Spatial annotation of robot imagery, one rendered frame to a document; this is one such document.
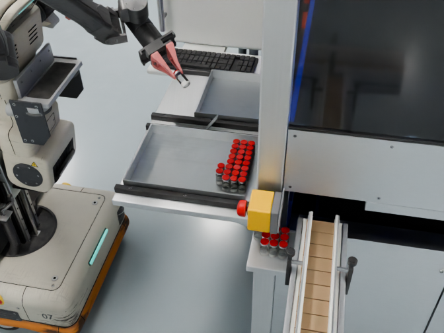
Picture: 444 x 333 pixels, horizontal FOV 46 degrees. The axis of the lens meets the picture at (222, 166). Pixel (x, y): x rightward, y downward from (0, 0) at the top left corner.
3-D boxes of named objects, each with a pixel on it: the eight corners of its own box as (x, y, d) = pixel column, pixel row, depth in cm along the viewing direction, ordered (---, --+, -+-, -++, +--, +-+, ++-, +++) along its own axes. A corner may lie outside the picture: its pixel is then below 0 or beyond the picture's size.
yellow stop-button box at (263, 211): (280, 213, 129) (282, 191, 125) (277, 234, 124) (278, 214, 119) (250, 208, 131) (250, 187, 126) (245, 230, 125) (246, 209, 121)
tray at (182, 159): (258, 145, 161) (259, 135, 159) (244, 205, 142) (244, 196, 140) (152, 132, 167) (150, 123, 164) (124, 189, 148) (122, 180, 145)
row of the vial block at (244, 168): (255, 152, 158) (256, 140, 155) (245, 194, 145) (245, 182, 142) (248, 151, 159) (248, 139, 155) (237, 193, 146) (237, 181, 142)
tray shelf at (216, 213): (307, 83, 189) (308, 79, 188) (285, 229, 138) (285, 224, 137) (178, 71, 197) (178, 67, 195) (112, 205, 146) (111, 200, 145)
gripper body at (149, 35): (176, 34, 130) (159, 12, 132) (142, 56, 129) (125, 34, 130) (177, 47, 137) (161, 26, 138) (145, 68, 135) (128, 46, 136)
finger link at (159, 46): (189, 63, 129) (167, 34, 130) (165, 78, 127) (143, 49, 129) (189, 74, 135) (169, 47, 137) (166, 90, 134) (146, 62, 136)
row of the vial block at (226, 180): (240, 150, 159) (240, 139, 156) (228, 192, 146) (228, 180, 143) (233, 150, 159) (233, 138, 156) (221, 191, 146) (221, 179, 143)
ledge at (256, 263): (307, 238, 136) (308, 234, 135) (302, 279, 126) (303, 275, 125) (254, 230, 138) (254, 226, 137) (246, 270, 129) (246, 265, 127)
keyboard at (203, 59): (258, 60, 212) (258, 55, 210) (252, 78, 202) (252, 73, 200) (164, 50, 219) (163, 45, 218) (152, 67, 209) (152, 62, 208)
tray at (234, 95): (307, 86, 184) (308, 78, 182) (300, 132, 165) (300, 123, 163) (211, 77, 189) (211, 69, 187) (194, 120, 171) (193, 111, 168)
